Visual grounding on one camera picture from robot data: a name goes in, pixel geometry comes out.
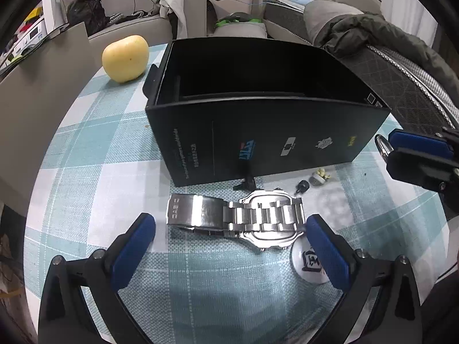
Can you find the black cardboard box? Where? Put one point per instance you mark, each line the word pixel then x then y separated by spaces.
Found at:
pixel 272 139

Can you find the round white printed badge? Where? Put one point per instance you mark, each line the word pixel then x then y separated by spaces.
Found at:
pixel 304 258

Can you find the small black stud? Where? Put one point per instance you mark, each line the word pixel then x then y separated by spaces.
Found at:
pixel 302 186

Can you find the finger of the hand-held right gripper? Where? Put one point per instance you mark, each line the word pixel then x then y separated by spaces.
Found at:
pixel 419 168
pixel 417 142

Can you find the silver metal wristwatch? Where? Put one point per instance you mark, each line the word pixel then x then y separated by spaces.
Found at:
pixel 265 215

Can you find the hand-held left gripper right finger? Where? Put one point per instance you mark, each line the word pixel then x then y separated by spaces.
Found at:
pixel 328 254

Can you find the grey sofa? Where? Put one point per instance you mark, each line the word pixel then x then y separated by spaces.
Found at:
pixel 143 25

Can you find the grey cushion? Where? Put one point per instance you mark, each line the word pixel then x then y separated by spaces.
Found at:
pixel 324 14

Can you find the olive green jacket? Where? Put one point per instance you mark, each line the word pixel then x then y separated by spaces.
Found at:
pixel 380 32

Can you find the black backpack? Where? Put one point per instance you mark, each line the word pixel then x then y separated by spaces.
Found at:
pixel 86 10

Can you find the white shelf with colourful things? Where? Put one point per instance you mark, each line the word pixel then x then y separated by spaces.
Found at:
pixel 28 32

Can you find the small white yellow trinket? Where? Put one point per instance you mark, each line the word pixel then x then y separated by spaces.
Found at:
pixel 318 178

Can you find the teal checked tablecloth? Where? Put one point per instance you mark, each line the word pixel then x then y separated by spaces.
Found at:
pixel 107 150

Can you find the green and black cloth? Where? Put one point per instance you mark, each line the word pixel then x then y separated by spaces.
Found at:
pixel 236 19

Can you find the yellow apple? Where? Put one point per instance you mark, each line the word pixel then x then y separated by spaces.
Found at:
pixel 125 59

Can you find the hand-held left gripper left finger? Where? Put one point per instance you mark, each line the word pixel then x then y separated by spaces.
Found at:
pixel 132 254

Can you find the small black clip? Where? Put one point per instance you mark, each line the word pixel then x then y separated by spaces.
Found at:
pixel 246 183

